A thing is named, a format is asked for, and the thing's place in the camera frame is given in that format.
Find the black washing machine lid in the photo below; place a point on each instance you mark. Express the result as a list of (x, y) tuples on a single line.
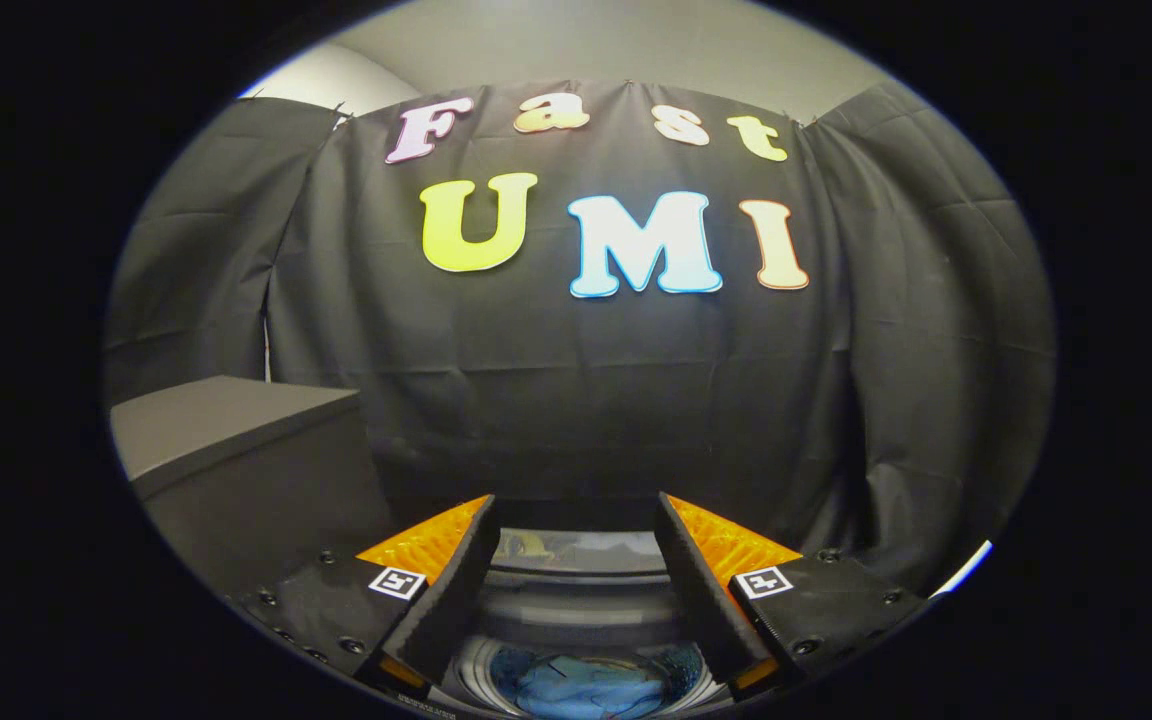
[(576, 550)]

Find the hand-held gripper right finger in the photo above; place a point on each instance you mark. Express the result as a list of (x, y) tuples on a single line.
[(701, 600)]

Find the dark grey washing machine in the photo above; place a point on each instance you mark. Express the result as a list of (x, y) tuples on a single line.
[(576, 620)]

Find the white flat board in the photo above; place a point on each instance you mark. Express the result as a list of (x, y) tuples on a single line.
[(966, 568)]

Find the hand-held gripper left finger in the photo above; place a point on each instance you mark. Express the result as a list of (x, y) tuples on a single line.
[(446, 600)]

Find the grey cabinet with dark top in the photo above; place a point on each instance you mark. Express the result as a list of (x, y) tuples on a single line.
[(236, 450)]

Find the light blue polo shirt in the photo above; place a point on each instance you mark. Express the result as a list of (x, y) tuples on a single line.
[(586, 690)]

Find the black backdrop cloth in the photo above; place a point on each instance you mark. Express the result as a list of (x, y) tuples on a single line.
[(586, 380)]

